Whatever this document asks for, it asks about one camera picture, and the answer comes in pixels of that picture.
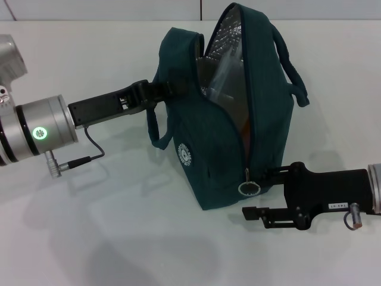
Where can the dark teal insulated lunch bag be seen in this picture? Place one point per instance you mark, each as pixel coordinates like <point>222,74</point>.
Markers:
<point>268,104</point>

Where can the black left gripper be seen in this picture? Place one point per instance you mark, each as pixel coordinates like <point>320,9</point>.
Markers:
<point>101,107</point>

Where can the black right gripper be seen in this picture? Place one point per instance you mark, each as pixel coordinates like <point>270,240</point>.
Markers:
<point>327,190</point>

